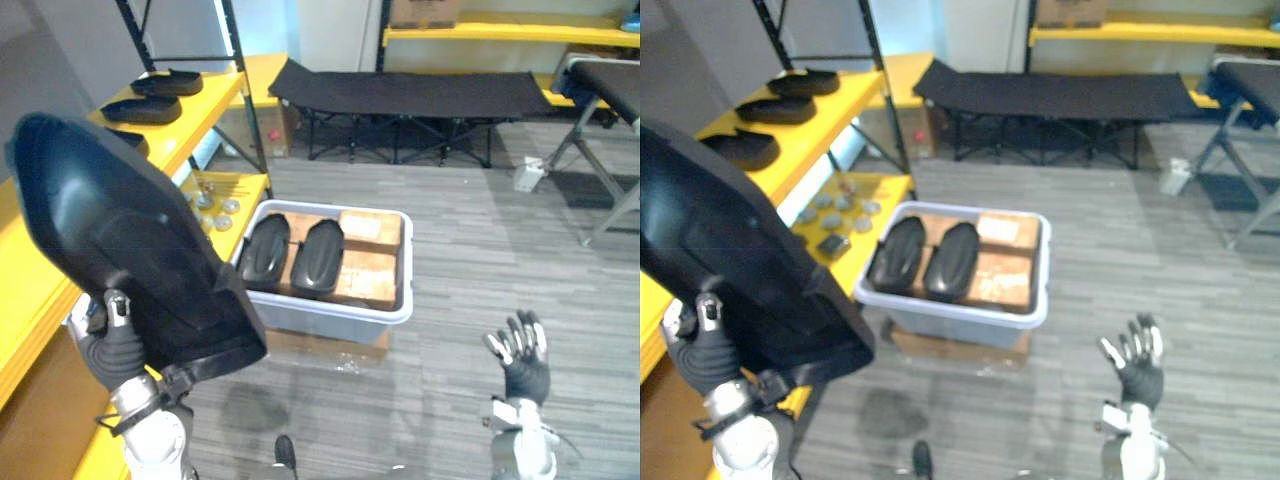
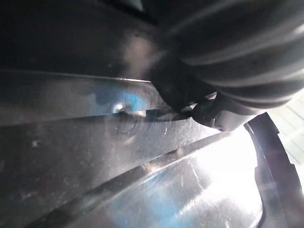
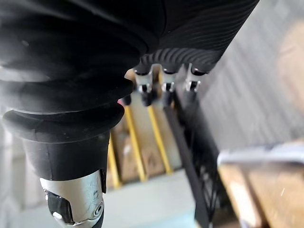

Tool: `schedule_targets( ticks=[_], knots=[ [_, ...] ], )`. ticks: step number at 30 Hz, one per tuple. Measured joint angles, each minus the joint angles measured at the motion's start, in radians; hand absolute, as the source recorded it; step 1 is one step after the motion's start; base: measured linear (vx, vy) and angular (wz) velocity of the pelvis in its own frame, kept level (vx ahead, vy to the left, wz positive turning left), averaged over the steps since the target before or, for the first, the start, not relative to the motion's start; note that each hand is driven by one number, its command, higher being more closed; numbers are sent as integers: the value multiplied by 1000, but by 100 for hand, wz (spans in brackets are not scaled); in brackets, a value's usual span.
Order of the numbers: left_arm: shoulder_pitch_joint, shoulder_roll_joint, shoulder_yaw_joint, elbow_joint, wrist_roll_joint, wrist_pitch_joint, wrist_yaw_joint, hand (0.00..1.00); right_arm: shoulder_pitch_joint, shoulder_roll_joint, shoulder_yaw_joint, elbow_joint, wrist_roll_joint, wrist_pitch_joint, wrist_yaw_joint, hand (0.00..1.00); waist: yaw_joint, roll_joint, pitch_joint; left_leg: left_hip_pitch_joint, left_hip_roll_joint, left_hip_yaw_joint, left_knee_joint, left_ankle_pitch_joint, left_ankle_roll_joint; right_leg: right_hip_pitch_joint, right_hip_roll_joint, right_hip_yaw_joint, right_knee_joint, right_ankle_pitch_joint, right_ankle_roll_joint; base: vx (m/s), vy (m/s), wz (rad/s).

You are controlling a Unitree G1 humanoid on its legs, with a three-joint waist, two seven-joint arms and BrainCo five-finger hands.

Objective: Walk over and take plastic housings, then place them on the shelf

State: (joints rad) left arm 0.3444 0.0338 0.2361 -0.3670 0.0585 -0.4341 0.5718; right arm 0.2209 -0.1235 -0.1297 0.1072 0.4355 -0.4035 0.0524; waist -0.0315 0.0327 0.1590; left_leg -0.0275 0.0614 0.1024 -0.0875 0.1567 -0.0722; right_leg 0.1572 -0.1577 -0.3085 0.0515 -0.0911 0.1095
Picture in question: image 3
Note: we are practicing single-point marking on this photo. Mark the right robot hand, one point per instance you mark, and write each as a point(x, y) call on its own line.
point(71, 59)

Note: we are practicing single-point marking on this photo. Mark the yellow storage rack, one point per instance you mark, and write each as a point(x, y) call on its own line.
point(135, 142)

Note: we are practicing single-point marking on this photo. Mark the brown cardboard box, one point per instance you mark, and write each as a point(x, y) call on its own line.
point(153, 161)
point(127, 156)

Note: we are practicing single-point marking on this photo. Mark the black folding cot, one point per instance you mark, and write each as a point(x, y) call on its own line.
point(202, 166)

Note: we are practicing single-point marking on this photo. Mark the narrow taped cardboard box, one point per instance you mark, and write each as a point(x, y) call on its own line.
point(235, 190)

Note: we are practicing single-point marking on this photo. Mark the grey plastic bin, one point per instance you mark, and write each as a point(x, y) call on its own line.
point(259, 154)

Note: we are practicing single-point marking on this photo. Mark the large taped cardboard box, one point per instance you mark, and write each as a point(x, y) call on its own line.
point(280, 197)

